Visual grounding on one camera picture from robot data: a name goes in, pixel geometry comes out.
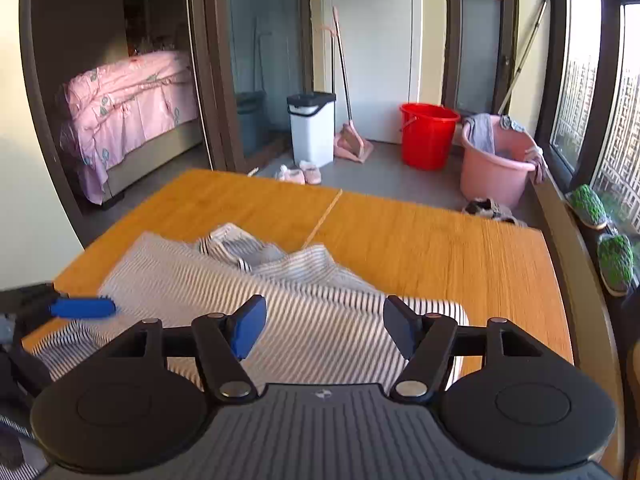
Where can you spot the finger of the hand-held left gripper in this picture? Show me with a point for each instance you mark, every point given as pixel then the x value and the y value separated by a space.
pixel 82 307

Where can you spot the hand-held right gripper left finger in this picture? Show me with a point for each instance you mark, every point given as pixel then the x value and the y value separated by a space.
pixel 247 330

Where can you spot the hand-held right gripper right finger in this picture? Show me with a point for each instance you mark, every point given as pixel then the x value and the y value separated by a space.
pixel 400 327

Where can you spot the striped shirt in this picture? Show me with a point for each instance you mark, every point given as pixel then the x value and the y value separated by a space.
pixel 300 310

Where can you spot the brown sandal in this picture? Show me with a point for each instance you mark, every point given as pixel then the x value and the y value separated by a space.
pixel 515 221
pixel 485 207

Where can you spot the pink slipper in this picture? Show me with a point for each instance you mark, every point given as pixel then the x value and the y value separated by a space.
pixel 312 172
pixel 291 175

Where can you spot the pink plastic basin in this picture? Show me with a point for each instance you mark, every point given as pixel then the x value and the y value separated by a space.
pixel 490 180

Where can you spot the red bucket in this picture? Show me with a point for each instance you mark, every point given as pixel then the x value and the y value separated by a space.
pixel 427 145

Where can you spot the pink dustpan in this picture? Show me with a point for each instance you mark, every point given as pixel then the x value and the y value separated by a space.
pixel 352 147

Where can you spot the white trash bin black lid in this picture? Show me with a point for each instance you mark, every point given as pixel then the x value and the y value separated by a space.
pixel 312 135

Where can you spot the bed with pink quilt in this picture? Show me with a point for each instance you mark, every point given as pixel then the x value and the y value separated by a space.
pixel 130 105

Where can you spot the large grey cloth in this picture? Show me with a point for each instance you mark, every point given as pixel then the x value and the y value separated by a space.
pixel 481 132

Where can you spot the purple rag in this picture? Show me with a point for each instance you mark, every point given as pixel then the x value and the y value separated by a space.
pixel 539 165

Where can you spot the green slipper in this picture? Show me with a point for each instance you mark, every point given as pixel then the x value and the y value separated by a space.
pixel 587 207
pixel 616 262

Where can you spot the small grey cloth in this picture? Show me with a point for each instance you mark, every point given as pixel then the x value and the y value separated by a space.
pixel 510 124

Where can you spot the pink-tipped broom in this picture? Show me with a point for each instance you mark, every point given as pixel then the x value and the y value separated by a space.
pixel 342 70

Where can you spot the sliding glass door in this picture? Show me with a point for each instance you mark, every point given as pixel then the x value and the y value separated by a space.
pixel 265 60

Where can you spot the dark framed frosted door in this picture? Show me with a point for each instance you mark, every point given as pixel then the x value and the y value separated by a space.
pixel 480 45

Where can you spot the mop pole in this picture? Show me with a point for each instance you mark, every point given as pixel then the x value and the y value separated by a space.
pixel 522 52

